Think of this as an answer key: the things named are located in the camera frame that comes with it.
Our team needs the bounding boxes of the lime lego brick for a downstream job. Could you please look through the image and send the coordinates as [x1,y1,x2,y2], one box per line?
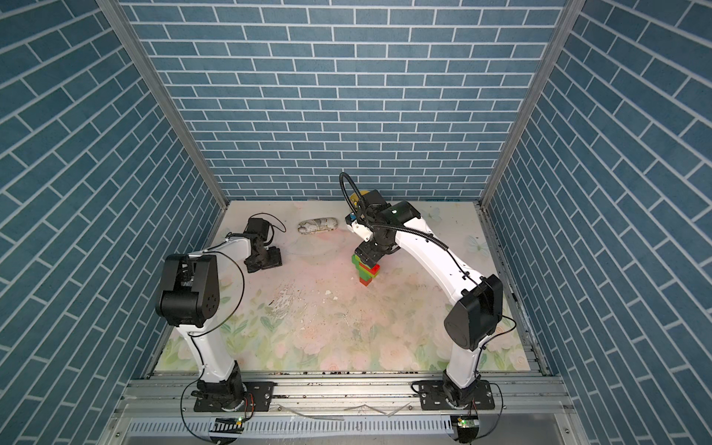
[352,254,370,270]
[359,269,378,281]

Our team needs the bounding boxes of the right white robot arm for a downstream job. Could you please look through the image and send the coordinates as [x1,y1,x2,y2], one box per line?
[344,190,504,408]

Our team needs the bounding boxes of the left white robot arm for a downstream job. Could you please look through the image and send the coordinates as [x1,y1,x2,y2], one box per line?
[156,212,287,415]

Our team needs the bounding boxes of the yellow cup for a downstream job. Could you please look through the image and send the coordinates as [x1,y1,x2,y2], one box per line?
[349,191,368,216]

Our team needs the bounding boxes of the floral table mat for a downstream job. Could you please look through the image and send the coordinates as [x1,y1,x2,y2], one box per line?
[155,199,532,374]

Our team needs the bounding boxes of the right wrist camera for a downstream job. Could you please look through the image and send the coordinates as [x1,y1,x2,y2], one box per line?
[345,213,373,242]

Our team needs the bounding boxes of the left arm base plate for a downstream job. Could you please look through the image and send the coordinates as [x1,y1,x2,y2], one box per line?
[191,381,276,415]

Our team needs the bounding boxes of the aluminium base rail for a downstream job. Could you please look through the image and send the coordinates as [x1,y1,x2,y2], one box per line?
[100,373,586,444]

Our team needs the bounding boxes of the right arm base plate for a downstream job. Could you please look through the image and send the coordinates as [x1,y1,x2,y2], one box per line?
[410,378,495,411]

